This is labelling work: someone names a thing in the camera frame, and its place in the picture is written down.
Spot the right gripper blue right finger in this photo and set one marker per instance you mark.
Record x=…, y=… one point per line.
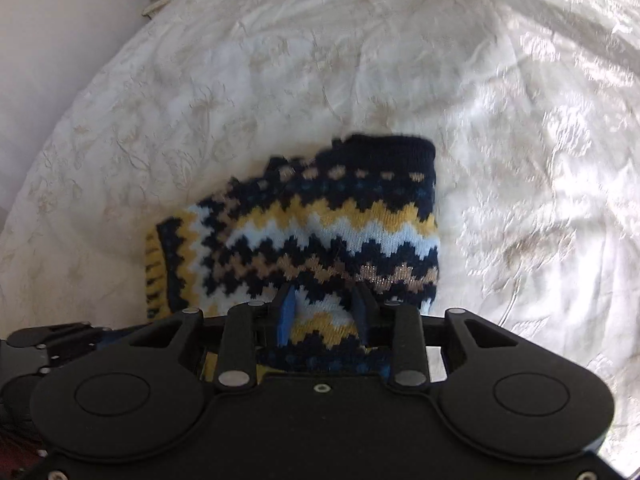
x=396, y=326

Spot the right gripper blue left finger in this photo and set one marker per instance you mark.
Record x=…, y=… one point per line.
x=248, y=327

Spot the navy yellow patterned knit sweater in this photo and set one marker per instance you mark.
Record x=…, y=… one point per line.
x=358, y=212

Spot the cream floral bedspread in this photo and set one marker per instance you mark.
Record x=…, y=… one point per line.
x=533, y=107

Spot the cream bedside table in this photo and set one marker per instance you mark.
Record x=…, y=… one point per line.
x=153, y=8

